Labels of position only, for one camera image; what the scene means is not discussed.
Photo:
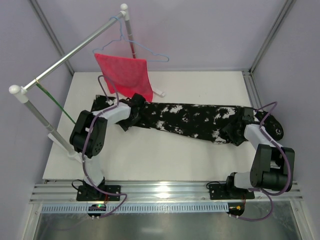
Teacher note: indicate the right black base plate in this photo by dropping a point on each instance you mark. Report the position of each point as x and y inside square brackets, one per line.
[220, 191]

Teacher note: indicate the red cloth towel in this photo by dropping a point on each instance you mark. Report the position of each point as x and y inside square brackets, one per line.
[127, 76]

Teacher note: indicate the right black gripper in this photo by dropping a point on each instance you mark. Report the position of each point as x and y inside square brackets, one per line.
[235, 130]

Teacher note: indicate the green plastic hanger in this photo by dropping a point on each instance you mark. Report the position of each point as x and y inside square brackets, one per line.
[44, 90]

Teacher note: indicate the aluminium front rail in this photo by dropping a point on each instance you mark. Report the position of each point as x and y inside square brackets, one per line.
[61, 191]

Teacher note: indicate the black white tie-dye trousers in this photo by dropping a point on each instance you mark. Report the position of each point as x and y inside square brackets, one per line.
[198, 121]

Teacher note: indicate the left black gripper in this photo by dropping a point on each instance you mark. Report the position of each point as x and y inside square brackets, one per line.
[127, 122]

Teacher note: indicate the silver white clothes rack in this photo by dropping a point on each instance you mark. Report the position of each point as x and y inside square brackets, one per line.
[20, 92]

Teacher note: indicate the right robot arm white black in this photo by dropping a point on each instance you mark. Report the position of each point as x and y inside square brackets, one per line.
[273, 164]

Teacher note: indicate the perforated cable duct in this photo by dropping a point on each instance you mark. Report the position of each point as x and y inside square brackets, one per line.
[128, 208]

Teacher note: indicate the blue wire hanger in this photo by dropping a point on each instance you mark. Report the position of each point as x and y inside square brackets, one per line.
[122, 38]

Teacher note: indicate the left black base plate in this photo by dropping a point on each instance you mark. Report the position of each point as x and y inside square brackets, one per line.
[89, 193]

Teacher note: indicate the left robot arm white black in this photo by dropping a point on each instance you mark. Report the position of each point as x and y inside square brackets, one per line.
[88, 138]

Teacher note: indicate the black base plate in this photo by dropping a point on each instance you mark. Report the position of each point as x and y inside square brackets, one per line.
[89, 193]
[220, 191]

